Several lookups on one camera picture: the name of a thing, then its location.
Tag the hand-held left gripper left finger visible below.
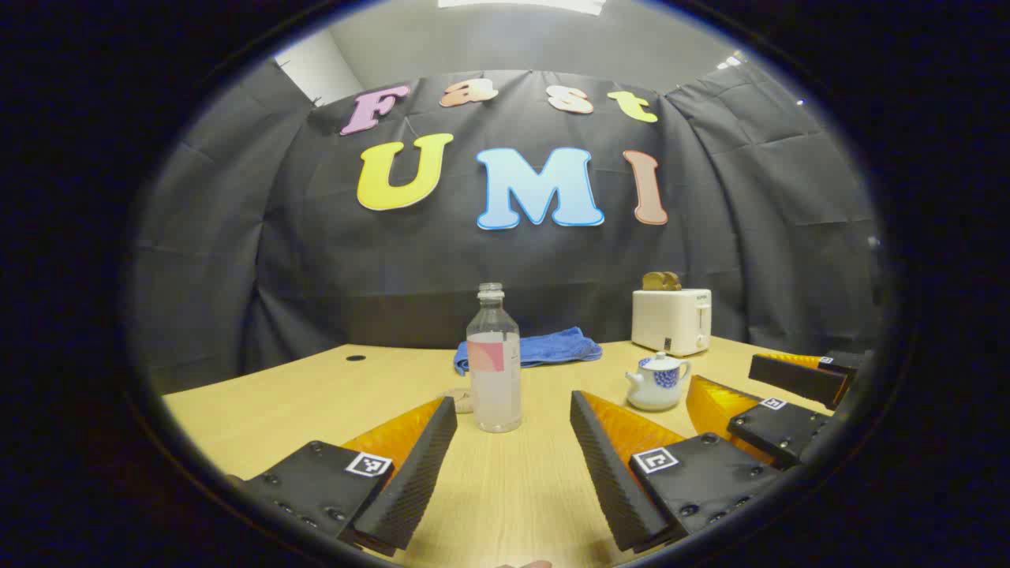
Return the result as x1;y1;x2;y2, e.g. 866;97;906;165
237;396;458;557

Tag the white toaster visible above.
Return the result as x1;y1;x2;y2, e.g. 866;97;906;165
631;288;713;357

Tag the white blue teacup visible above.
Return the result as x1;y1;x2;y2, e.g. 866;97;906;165
626;364;693;412

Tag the clear plastic water bottle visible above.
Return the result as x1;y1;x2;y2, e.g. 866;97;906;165
466;282;523;434

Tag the black backdrop cloth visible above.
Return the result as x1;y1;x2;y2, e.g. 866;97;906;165
130;59;885;395

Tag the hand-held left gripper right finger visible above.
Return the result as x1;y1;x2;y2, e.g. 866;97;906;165
570;390;784;555

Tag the blue folded towel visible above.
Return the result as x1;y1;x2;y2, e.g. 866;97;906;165
454;327;603;376

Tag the ceiling light panel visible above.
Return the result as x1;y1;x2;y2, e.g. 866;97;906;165
436;0;607;17

